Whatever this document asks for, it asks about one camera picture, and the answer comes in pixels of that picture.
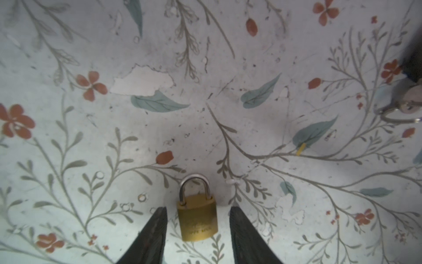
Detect silver key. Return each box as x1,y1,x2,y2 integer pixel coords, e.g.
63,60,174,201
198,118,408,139
375,78,422,125

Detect black padlock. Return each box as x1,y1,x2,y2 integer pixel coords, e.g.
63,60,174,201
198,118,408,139
401,27,422,83

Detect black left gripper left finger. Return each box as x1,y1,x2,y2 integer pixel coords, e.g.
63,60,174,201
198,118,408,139
117,207,168,264

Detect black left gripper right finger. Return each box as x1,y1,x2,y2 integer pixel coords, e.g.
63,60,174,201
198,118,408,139
230,207,282,264

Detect small brass padlock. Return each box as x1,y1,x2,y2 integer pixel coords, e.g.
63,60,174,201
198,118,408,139
177,173,218,242

